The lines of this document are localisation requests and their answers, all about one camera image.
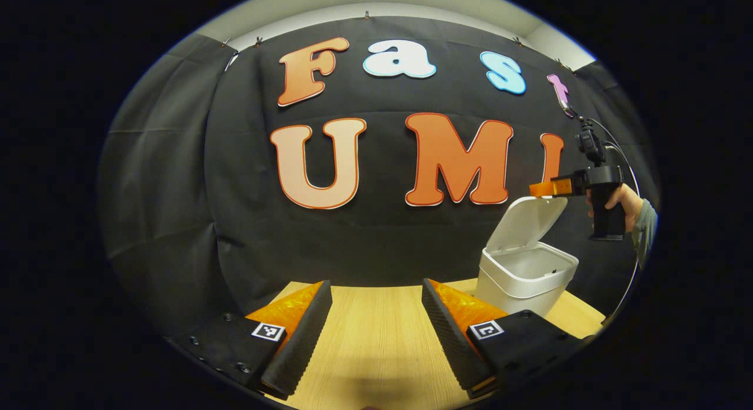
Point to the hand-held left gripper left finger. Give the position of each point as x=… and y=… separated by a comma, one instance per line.
x=306, y=333

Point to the white desktop garbage bin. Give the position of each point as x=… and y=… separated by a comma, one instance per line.
x=523, y=269

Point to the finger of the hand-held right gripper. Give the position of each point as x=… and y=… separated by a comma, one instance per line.
x=550, y=187

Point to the wooden desktop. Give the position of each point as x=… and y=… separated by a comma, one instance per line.
x=376, y=339

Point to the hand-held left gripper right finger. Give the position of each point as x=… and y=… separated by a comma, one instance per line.
x=450, y=333

